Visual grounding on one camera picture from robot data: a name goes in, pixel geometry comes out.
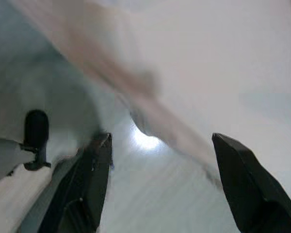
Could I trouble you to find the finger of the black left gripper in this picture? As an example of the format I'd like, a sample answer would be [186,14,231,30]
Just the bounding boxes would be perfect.
[24,110,51,170]

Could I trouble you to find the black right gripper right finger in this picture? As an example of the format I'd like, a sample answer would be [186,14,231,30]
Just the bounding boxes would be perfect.
[212,132,291,233]

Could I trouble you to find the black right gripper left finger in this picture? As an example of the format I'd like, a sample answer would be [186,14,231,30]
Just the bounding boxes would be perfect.
[38,132,113,233]

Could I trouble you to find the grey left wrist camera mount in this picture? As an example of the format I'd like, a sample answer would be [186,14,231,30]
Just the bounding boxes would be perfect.
[0,137,37,185]

